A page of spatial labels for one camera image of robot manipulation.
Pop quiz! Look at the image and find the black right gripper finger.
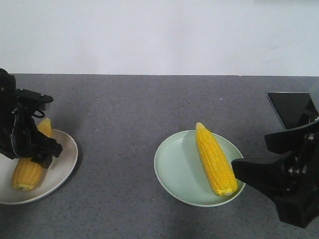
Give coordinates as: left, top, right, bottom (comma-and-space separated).
264, 120, 319, 154
231, 151, 296, 199

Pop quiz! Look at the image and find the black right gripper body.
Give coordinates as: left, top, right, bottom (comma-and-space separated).
275, 133, 319, 228

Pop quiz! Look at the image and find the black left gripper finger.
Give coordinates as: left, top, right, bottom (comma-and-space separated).
37, 132, 62, 158
31, 154, 52, 168

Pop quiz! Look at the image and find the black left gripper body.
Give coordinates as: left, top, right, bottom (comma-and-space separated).
0, 100, 46, 159

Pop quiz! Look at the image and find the yellow corn cob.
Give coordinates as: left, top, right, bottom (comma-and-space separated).
195, 122, 238, 196
11, 118, 54, 192

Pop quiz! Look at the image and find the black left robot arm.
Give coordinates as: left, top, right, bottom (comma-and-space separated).
0, 69, 62, 168

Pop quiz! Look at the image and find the white round plate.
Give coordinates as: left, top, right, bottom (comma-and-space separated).
0, 129, 78, 205

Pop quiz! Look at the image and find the black triangular stand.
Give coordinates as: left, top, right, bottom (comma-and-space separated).
268, 92, 319, 129

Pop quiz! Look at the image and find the pale green round plate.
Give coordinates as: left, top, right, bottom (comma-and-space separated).
154, 130, 246, 207

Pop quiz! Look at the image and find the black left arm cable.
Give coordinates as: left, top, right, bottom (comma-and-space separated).
31, 108, 46, 119

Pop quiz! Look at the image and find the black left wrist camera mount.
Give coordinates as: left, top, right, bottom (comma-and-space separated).
15, 89, 53, 111

